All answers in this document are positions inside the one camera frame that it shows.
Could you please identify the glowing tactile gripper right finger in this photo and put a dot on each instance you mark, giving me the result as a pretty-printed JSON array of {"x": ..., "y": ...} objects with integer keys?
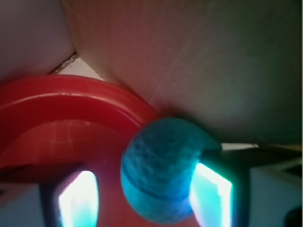
[{"x": 251, "y": 187}]

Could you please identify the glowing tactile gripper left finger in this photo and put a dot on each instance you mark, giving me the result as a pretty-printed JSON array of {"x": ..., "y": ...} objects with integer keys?
[{"x": 52, "y": 195}]

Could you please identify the blue ball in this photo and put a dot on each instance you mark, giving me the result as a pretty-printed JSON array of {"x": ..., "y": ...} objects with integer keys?
[{"x": 158, "y": 165}]

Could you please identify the red plastic tray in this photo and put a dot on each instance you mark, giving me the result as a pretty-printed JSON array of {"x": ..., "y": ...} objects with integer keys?
[{"x": 59, "y": 118}]

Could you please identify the brown cardboard box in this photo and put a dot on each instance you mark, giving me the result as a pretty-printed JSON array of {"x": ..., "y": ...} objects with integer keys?
[{"x": 233, "y": 66}]

